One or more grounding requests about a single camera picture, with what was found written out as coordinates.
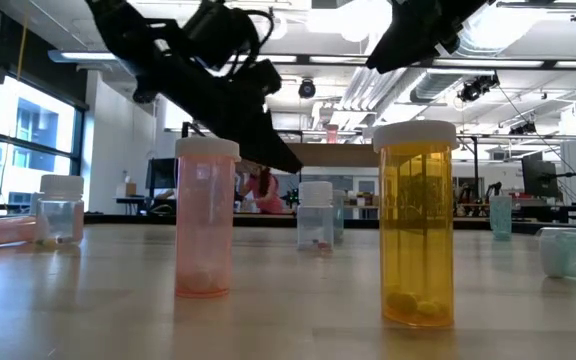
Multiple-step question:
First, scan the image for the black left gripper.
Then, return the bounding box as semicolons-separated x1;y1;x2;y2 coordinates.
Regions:
85;0;305;175

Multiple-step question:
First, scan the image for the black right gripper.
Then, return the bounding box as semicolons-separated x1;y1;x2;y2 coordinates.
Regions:
365;0;494;76

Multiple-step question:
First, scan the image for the clear medicine bottle white cap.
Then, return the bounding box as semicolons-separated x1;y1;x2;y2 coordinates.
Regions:
34;174;86;247
332;188;346;245
296;180;335;252

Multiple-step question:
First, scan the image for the orange medicine bottle white cap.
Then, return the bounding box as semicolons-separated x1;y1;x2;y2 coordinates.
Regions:
372;119;460;330

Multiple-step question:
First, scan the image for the black monitor on arm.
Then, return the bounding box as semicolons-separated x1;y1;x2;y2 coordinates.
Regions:
520;151;560;199

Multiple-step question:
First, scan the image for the person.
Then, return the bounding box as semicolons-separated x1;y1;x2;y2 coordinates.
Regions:
240;164;285;215

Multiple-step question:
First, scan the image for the black monitor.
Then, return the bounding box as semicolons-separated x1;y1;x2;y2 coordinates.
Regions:
145;157;178;191

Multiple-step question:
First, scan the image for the long ceiling light bar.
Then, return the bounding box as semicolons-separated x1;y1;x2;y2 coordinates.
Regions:
47;48;576;70

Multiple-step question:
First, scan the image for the large window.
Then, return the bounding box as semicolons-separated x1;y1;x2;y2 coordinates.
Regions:
0;74;88;217

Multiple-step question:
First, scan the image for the black ceiling camera cluster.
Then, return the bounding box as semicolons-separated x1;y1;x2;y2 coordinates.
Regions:
456;73;501;104
509;119;538;137

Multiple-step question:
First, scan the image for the wooden shelf black metal frame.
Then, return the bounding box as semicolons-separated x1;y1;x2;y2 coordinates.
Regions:
181;121;380;221

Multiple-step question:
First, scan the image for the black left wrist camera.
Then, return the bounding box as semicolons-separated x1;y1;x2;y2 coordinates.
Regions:
182;0;275;71

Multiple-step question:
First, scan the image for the black aluminium rig frame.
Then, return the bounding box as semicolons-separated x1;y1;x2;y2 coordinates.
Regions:
0;211;576;243

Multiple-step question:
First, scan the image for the yellow cable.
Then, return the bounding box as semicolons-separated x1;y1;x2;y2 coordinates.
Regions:
15;13;30;82

